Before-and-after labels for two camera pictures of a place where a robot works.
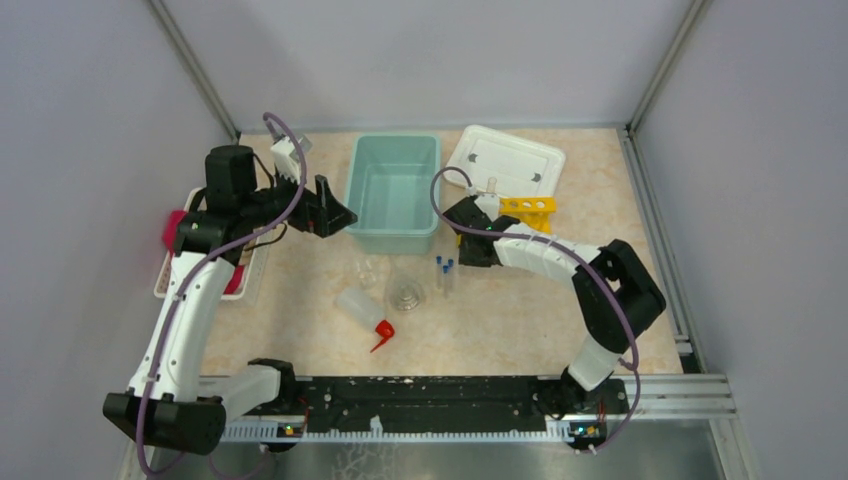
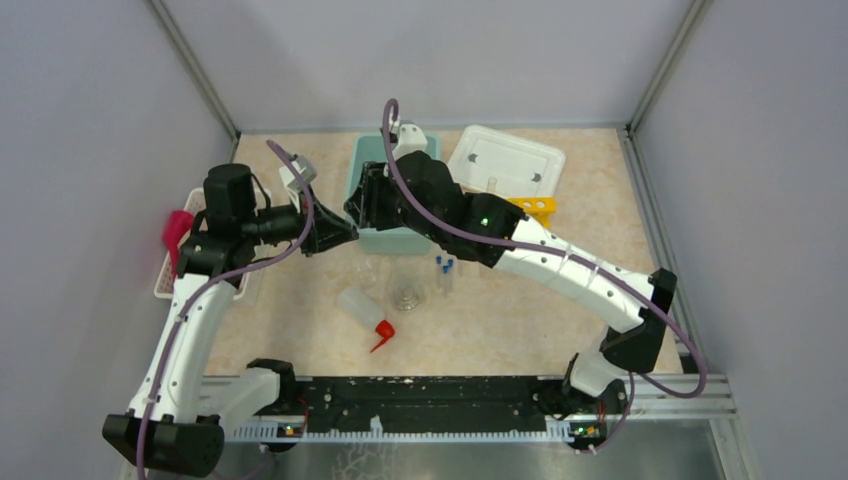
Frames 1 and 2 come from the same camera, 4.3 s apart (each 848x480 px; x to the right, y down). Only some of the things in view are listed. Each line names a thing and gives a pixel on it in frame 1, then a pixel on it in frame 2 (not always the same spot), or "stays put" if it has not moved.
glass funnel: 395,273 stays put
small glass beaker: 366,272 stays put
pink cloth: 170,230 stays put
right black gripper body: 466,257 -> 381,208
